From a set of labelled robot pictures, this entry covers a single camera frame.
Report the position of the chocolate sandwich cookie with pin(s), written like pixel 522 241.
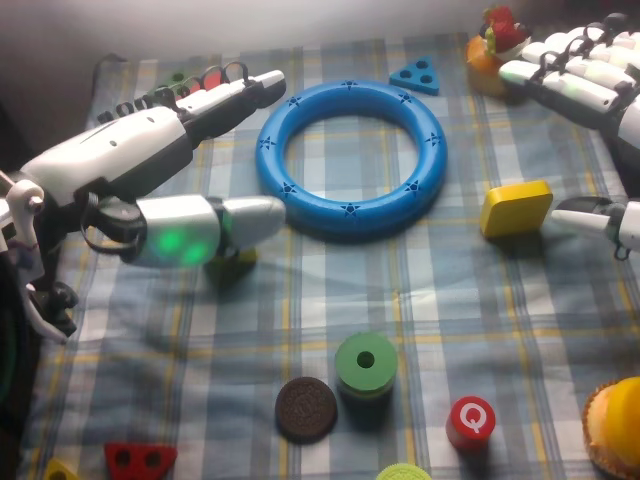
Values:
pixel 306 409

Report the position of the red triangle block with holes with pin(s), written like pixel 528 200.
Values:
pixel 140 460

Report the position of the yellow block with hole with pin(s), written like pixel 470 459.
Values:
pixel 61 472

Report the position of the blue triangle block with holes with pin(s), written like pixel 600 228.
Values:
pixel 415 77

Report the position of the toy dessert with strawberry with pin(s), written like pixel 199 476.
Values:
pixel 482 60

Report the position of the green triangle block with holes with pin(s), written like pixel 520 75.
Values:
pixel 177 78

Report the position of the green cylinder block with hole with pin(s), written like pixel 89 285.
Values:
pixel 366 370

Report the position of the red wedge block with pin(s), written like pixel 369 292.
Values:
pixel 212 79

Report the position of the blue plaid cloth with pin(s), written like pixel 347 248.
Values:
pixel 450 310

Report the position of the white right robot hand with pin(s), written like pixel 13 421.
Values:
pixel 575 85

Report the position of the red cylinder block letter Q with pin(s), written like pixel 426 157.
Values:
pixel 470 422

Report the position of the orange toy cupcake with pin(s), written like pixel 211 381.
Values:
pixel 617 425

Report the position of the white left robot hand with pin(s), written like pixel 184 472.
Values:
pixel 125 145

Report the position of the light green round piece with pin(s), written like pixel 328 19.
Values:
pixel 402 473

